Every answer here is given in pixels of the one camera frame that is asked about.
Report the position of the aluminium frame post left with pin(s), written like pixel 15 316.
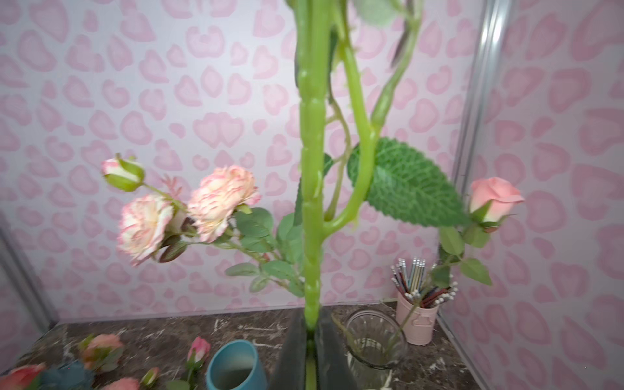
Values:
pixel 24 281

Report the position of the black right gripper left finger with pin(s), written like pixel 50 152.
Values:
pixel 289 372

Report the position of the clear glass vase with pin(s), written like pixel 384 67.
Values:
pixel 376 346

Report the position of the pink artificial rose stem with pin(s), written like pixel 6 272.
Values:
pixel 491 203

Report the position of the small magenta flower stem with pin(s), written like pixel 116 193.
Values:
pixel 197 355

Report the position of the large pink rose stem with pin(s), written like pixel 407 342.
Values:
pixel 21 378

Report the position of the aluminium frame post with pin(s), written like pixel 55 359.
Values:
pixel 483 74
pixel 24 281

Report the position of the aluminium frame post right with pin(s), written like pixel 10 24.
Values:
pixel 483 74

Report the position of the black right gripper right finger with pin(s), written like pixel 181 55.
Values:
pixel 332 368

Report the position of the pink pencil cup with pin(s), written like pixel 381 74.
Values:
pixel 421 290

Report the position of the blue artificial rose bunch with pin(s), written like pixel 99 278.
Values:
pixel 70 376

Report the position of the teal ceramic vase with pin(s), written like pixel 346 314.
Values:
pixel 236 366

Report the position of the pale pink rose spray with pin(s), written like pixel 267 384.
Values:
pixel 222 212

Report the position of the pink peony spray stem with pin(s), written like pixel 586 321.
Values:
pixel 393 178

